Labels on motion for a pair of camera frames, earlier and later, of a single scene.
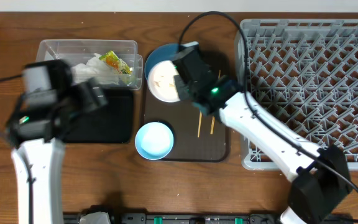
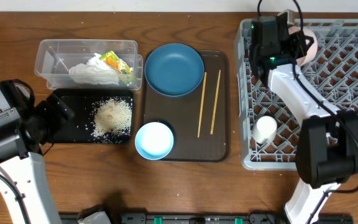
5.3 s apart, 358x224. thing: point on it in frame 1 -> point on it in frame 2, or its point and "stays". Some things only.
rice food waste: (161, 81) -> (112, 119)
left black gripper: (94, 90) -> (58, 114)
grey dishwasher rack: (317, 79) stays
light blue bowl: (154, 140) stays
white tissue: (94, 69) stays
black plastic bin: (112, 123) stays
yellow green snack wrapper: (111, 58) stays
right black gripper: (183, 94) -> (295, 39)
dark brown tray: (197, 136) stays
